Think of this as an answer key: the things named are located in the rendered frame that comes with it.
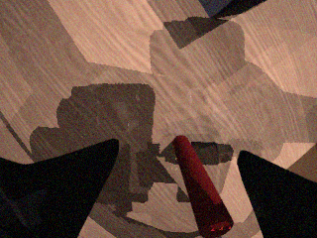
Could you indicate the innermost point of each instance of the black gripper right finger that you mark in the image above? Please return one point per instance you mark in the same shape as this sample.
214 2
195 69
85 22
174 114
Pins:
285 204

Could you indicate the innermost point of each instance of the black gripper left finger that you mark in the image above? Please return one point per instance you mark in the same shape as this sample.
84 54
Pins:
53 198

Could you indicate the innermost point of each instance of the dark red peg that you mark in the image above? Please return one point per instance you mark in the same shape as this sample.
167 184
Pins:
213 219

